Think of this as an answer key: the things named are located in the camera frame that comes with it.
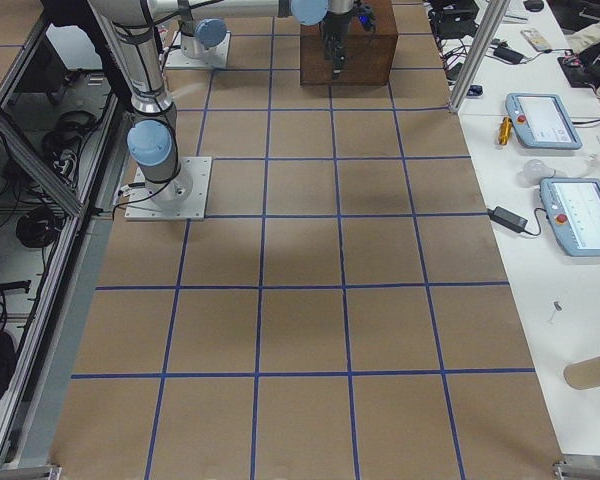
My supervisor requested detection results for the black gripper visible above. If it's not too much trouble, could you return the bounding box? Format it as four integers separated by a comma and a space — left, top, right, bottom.
321, 0, 355, 79

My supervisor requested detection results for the dark wooden drawer box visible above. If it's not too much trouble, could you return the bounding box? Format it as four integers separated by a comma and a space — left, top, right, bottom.
300, 1, 398, 86

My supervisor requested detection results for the blue usb hub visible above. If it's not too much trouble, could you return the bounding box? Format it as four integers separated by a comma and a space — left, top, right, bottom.
466, 84, 484, 98

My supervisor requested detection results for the far blue teach pendant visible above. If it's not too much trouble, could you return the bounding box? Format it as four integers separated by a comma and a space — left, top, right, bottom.
505, 93, 582, 150

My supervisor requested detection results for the blue teach pendant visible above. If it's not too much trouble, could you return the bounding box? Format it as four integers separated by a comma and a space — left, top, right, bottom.
540, 178, 600, 257
505, 93, 582, 150

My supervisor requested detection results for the white light bulb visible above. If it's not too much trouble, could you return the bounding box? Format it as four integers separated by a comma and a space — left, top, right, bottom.
518, 159, 568, 187

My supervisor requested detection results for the black power adapter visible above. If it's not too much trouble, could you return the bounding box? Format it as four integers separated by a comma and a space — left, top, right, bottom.
487, 206, 528, 233

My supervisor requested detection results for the near blue teach pendant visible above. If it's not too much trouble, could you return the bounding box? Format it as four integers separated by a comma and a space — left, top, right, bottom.
540, 178, 600, 257

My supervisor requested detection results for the cardboard tube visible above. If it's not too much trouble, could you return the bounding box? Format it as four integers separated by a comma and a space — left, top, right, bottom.
563, 356, 600, 390

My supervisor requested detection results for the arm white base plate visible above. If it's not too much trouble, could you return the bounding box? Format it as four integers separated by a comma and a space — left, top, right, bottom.
124, 157, 212, 221
165, 31, 231, 70

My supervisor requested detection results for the aluminium frame post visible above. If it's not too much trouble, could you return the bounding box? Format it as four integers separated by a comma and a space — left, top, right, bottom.
449, 0, 510, 113

